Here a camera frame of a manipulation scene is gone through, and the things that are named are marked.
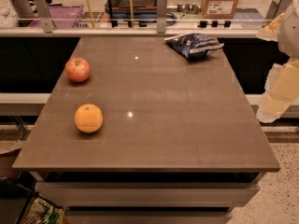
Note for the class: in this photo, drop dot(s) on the snack box on floor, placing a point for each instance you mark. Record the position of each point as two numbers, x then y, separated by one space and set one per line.
39 211

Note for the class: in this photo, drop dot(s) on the grey drawer cabinet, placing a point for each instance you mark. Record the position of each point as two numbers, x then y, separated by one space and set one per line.
147 198

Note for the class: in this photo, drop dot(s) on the metal railing post left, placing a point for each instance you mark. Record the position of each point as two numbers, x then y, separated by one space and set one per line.
44 15

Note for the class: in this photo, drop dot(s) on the metal railing post right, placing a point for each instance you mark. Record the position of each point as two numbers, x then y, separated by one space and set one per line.
277 7

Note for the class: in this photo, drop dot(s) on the red apple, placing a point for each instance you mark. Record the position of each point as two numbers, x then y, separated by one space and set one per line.
78 69

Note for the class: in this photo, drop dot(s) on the purple plastic crate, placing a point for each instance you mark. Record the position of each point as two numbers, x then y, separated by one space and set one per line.
61 17

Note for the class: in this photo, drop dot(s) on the orange fruit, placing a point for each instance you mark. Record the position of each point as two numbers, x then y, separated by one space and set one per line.
88 118

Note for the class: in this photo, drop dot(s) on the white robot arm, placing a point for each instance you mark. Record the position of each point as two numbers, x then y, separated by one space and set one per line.
288 34

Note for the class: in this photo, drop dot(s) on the metal railing post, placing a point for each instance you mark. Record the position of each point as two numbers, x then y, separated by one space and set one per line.
44 15
161 16
277 7

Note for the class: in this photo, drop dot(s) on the cardboard box with label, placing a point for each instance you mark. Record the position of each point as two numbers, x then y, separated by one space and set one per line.
218 9

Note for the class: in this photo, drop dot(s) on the blue chip bag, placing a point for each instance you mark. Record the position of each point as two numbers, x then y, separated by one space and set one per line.
194 45

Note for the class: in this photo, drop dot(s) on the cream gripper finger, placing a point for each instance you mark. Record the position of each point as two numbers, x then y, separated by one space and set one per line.
270 31
281 89

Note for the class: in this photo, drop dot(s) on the metal railing post centre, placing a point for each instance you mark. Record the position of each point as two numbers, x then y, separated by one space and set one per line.
161 16

